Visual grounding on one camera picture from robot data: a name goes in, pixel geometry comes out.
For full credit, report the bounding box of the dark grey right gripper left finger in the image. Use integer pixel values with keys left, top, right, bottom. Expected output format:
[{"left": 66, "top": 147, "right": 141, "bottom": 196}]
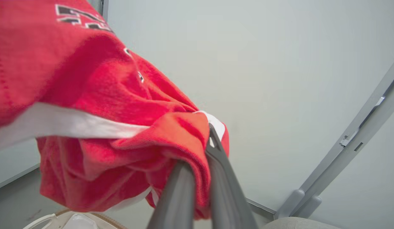
[{"left": 147, "top": 160, "right": 196, "bottom": 229}]

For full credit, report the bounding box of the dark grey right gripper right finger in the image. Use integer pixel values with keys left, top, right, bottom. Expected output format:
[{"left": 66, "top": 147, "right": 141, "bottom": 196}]
[{"left": 205, "top": 123, "right": 258, "bottom": 229}]

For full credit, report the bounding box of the red garment with white trim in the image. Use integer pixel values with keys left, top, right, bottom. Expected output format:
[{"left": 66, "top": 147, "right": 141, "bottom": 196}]
[{"left": 0, "top": 0, "right": 230, "bottom": 220}]

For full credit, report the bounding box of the white cloth in basket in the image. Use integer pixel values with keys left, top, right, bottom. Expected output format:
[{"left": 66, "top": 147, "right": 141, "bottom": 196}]
[{"left": 61, "top": 213, "right": 99, "bottom": 229}]

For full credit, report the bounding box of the white woven laundry basket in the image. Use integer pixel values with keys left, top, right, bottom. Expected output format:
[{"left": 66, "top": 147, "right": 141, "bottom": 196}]
[{"left": 23, "top": 208, "right": 128, "bottom": 229}]

